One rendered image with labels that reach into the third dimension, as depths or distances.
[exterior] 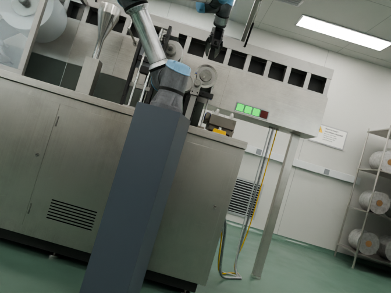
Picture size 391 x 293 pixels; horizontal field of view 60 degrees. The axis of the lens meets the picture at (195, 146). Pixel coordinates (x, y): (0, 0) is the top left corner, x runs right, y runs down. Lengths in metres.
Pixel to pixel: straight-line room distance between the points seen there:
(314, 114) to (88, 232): 1.72
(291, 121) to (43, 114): 1.64
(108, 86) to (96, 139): 0.73
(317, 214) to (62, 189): 3.93
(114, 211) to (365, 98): 4.53
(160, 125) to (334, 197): 4.08
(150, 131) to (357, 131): 4.24
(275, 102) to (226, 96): 0.36
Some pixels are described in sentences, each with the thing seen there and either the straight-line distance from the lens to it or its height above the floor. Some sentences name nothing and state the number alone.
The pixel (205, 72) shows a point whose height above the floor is 1.26.
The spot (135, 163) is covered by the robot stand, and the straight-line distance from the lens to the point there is 1.43.
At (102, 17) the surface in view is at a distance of 2.36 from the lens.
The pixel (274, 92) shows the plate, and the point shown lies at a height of 1.36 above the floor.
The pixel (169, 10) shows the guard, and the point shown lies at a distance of 2.61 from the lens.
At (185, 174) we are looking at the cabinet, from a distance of 1.81.
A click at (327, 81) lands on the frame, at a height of 1.56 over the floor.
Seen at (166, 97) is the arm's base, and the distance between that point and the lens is 1.47.
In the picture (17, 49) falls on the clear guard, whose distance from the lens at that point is 2.16.
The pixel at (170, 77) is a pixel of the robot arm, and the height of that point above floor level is 1.04.
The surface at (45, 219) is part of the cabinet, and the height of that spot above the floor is 0.21.
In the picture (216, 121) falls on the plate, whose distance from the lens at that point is 2.06.
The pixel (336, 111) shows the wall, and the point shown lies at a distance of 5.26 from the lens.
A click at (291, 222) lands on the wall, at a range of 5.06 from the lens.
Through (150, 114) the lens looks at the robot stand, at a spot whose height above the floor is 0.86.
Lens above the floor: 0.73
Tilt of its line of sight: 2 degrees up
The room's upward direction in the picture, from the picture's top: 16 degrees clockwise
